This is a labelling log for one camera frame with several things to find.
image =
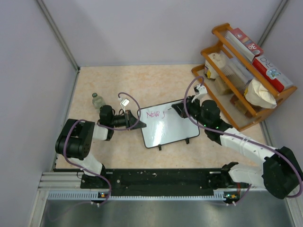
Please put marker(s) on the beige block on shelf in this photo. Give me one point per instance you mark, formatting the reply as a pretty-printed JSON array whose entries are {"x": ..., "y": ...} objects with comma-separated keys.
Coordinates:
[{"x": 221, "y": 87}]

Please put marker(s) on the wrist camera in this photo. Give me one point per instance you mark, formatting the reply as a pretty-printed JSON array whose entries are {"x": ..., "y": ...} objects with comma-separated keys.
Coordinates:
[
  {"x": 200, "y": 91},
  {"x": 123, "y": 103}
]

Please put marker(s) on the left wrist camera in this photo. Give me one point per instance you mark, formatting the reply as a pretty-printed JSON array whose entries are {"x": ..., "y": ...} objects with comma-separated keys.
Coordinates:
[{"x": 123, "y": 103}]

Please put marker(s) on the white yellow jar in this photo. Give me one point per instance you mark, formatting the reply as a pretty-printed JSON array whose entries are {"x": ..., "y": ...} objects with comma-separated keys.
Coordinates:
[{"x": 219, "y": 59}]

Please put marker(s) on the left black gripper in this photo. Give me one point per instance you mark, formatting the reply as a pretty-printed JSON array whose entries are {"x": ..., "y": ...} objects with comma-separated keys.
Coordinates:
[{"x": 130, "y": 120}]

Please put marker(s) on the clear plastic bottle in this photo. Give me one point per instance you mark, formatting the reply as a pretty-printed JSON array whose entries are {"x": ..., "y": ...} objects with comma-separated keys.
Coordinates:
[{"x": 98, "y": 101}]

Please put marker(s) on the black framed whiteboard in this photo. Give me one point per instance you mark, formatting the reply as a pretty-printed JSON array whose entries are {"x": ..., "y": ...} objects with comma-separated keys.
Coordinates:
[{"x": 165, "y": 127}]

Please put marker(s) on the red box top shelf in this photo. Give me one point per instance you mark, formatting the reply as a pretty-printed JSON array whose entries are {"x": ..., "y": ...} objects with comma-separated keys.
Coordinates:
[{"x": 243, "y": 44}]

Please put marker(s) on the grey slotted cable duct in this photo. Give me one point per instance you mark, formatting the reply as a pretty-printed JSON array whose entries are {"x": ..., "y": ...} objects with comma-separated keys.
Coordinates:
[{"x": 100, "y": 196}]

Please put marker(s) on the aluminium frame rail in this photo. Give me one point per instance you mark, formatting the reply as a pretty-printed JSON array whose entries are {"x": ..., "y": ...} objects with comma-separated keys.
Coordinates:
[{"x": 60, "y": 180}]

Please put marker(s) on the orange wooden shelf rack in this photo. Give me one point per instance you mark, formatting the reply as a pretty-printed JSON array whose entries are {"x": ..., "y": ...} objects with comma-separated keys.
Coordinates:
[{"x": 236, "y": 119}]

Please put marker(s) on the brown block lower shelf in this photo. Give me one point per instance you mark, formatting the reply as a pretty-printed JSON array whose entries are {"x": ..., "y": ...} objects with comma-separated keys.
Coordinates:
[{"x": 240, "y": 106}]

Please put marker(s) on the red white box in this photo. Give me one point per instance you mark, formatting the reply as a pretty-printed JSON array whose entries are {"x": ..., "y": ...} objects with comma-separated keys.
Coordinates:
[{"x": 271, "y": 73}]

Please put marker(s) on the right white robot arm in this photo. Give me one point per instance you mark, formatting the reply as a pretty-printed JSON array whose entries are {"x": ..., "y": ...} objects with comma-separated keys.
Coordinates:
[{"x": 278, "y": 170}]

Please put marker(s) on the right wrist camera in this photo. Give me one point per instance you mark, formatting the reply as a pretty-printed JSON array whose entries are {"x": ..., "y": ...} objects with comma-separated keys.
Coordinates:
[{"x": 200, "y": 91}]

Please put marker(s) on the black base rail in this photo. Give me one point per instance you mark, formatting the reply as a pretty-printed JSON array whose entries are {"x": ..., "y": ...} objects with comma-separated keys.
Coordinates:
[{"x": 161, "y": 182}]

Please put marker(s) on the clear plastic container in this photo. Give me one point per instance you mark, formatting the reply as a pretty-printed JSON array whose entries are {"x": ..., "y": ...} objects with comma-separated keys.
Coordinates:
[{"x": 237, "y": 74}]

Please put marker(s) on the cream cloth bundle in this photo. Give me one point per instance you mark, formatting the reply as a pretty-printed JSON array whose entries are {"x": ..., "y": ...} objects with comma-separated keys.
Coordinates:
[{"x": 258, "y": 95}]

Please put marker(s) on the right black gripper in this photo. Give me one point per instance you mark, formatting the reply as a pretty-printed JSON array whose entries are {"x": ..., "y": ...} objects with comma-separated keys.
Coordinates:
[{"x": 180, "y": 109}]

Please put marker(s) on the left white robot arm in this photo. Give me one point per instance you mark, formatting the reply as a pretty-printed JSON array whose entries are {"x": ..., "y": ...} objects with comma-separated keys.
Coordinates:
[{"x": 76, "y": 137}]

